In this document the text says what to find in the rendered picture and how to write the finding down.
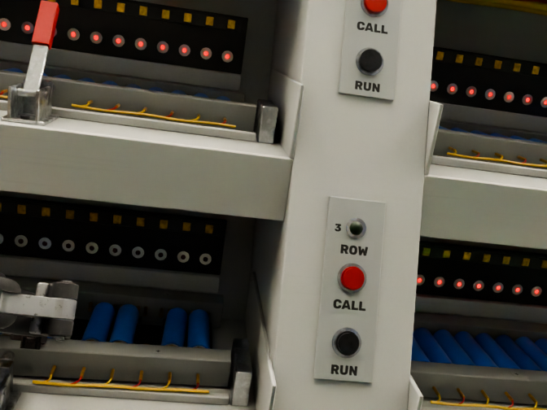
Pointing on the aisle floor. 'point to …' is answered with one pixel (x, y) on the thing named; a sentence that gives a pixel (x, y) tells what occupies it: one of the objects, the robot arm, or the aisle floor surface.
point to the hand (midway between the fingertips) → (6, 316)
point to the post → (305, 238)
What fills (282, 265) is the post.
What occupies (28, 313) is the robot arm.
